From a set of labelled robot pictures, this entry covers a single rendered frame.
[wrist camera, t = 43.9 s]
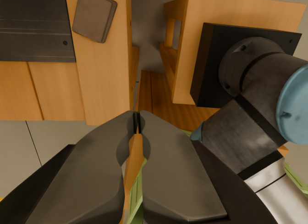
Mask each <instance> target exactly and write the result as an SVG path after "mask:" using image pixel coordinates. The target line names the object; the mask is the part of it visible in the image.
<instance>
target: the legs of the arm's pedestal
mask: <svg viewBox="0 0 308 224"><path fill-rule="evenodd" d="M185 2H186V0H172V1H170V2H167V3H164V9H163V15H164V16H167V24H166V33H165V42H160V46H159V52H160V56H161V59H162V62H163V65H164V69H165V73H166V76H167V79H168V82H169V85H170V89H171V92H172V90H173V83H174V77H175V70H176V62H177V56H178V49H179V43H180V36H181V30H182V21H183V15H184V9H185ZM175 19H176V20H179V21H181V29H180V36H179V42H178V49H177V50H176V49H174V48H173V47H172V40H173V33H174V26H175Z"/></svg>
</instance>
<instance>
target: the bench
mask: <svg viewBox="0 0 308 224"><path fill-rule="evenodd" d="M138 63H139V46H133V47H132V66H133V92H134V89H135V83H136V77H137V71H138ZM0 120H12V121H43V120H56V121H86V118H85V112H84V106H83V99H82V93H81V87H80V81H79V76H78V70H77V62H76V63H73V62H14V61H0Z"/></svg>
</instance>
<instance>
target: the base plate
mask: <svg viewBox="0 0 308 224"><path fill-rule="evenodd" d="M0 61H14V62H73V63H76V56H75V51H74V45H73V39H72V32H71V26H70V20H69V14H68V8H67V3H66V0H0Z"/></svg>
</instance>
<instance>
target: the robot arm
mask: <svg viewBox="0 0 308 224"><path fill-rule="evenodd" d="M218 76H219V81H220V84H221V86H222V87H223V88H224V89H225V91H226V92H227V93H229V94H230V95H231V96H233V97H235V98H233V99H232V100H230V101H229V102H228V103H227V104H225V105H224V106H223V107H222V108H221V109H219V110H218V111H217V112H216V113H215V114H213V115H212V116H211V117H209V118H208V119H207V120H206V121H203V122H202V123H201V124H200V126H199V127H197V128H196V129H195V130H194V131H193V132H192V133H191V135H190V137H189V136H188V135H186V134H185V133H184V132H183V131H181V130H180V129H179V128H177V127H176V126H174V125H172V124H171V123H169V122H167V121H165V120H163V119H161V118H159V117H158V116H156V115H154V114H152V113H150V112H148V111H146V110H141V111H139V112H136V111H126V112H124V113H122V114H120V115H119V116H117V117H115V118H113V119H111V120H109V121H108V122H105V123H104V124H102V125H100V126H98V127H97V128H95V129H94V130H92V131H91V132H89V133H88V134H87V135H85V136H84V137H83V138H82V139H80V140H79V141H78V142H77V143H76V144H75V145H72V144H68V145H67V146H66V147H65V148H63V149H62V150H61V151H60V152H58V153H57V154H56V155H55V156H53V157H52V158H51V159H50V160H49V161H48V162H46V163H45V164H44V165H43V166H41V167H40V168H39V169H38V170H37V171H35V172H34V173H33V174H32V175H30V176H29V177H28V178H27V179H26V180H24V181H23V182H22V183H21V184H20V185H19V186H17V187H16V188H15V189H14V190H13V191H11V192H10V193H9V194H8V195H7V196H6V197H5V198H4V199H3V200H2V201H1V202H0V224H119V223H120V221H121V219H122V214H123V208H124V201H125V191H124V183H123V175H122V169H121V167H122V165H123V163H124V162H125V161H126V159H127V158H128V157H129V155H130V152H129V140H130V139H131V138H132V137H133V136H134V134H137V127H138V133H139V134H141V135H142V137H143V156H144V157H145V158H146V159H147V162H146V163H145V165H144V166H143V167H142V195H143V217H144V220H145V221H146V223H148V224H308V198H307V197H306V195H305V194H304V193H303V192H302V191H301V190H300V189H299V188H298V186H297V185H296V184H295V183H294V182H293V181H292V180H291V178H290V177H289V176H288V175H287V174H286V172H285V158H284V157H283V156H282V154H281V153H280V152H279V151H278V150H277V148H279V147H280V146H282V145H284V144H285V143H287V142H291V143H295V144H298V145H308V61H306V60H304V59H300V58H297V57H294V56H291V55H288V54H286V53H285V52H284V51H283V50H282V49H281V47H280V46H279V45H278V44H277V43H275V42H274V41H272V40H270V39H267V38H263V37H249V38H246V39H243V40H241V41H239V42H237V43H235V44H234V45H233V46H232V47H231V48H230V49H229V50H228V51H227V52H226V53H225V54H224V56H223V58H222V60H221V62H220V65H219V70H218Z"/></svg>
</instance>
